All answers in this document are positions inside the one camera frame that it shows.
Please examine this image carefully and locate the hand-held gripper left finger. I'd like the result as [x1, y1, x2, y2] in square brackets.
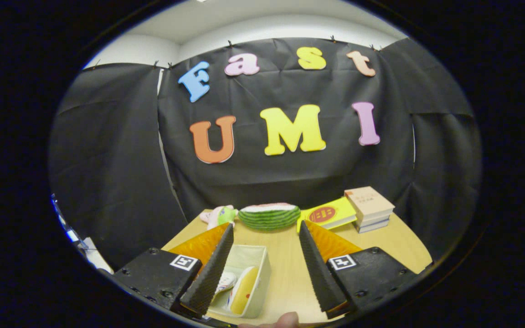
[113, 222, 235, 316]

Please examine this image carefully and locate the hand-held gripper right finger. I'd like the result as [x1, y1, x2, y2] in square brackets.
[298, 220, 418, 319]

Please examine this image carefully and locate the white canvas shoe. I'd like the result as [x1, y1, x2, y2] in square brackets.
[216, 272, 238, 296]
[227, 266, 259, 315]

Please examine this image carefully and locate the cream fabric storage box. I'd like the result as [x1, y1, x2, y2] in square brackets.
[208, 245, 272, 318]

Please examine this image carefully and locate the yellow book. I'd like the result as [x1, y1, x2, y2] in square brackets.
[296, 197, 358, 233]

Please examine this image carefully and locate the pink and green plush toy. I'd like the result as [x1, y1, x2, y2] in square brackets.
[200, 205, 239, 230]

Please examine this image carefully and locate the white book under beige book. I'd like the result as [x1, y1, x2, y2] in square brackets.
[356, 218, 391, 234]

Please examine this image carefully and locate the watermelon slice plush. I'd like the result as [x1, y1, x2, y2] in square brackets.
[238, 203, 301, 231]

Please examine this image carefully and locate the thick beige book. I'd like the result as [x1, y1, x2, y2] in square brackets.
[345, 186, 395, 222]

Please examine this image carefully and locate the white side table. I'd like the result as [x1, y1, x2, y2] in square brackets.
[82, 237, 113, 274]

